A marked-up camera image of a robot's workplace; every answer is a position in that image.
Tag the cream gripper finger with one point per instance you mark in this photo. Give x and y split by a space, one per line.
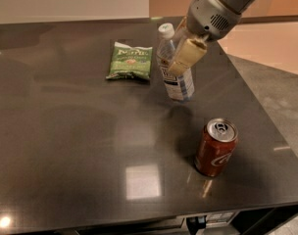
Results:
188 53
179 32

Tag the grey robot gripper body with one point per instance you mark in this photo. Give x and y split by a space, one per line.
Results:
210 17

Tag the clear blue-label plastic bottle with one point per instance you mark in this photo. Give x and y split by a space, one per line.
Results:
179 83

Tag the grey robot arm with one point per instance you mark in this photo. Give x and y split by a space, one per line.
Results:
237 6

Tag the green chip bag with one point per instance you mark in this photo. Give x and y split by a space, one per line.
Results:
130 62

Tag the red soda can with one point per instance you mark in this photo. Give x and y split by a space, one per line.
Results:
219 139

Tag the dark table frame underside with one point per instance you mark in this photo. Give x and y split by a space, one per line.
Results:
254 222

